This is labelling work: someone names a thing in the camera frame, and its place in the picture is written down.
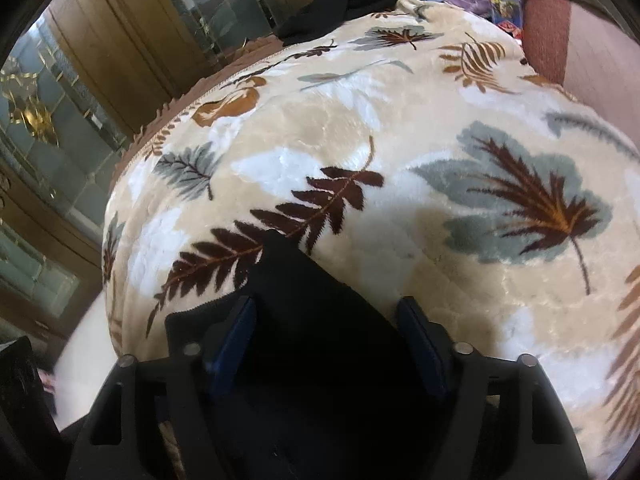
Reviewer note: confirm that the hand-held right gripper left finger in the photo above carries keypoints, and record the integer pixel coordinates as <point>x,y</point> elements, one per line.
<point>230,345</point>

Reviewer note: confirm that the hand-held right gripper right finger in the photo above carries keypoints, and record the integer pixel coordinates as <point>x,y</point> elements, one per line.
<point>425,347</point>

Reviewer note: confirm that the black pants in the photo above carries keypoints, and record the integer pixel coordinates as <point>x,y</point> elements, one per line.
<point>325,335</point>

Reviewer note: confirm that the leaf print blanket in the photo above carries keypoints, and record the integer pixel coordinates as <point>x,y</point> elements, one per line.
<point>375,110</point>

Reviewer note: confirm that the wooden glass-door wardrobe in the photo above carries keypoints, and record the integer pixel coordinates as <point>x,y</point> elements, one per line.
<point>125,45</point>

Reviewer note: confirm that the pink sofa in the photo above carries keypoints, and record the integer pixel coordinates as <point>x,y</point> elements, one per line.
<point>590,50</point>

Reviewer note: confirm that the colourful packet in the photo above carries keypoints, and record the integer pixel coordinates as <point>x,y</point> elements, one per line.
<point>505,10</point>

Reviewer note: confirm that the black cloth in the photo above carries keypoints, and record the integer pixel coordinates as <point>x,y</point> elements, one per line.
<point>350,5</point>

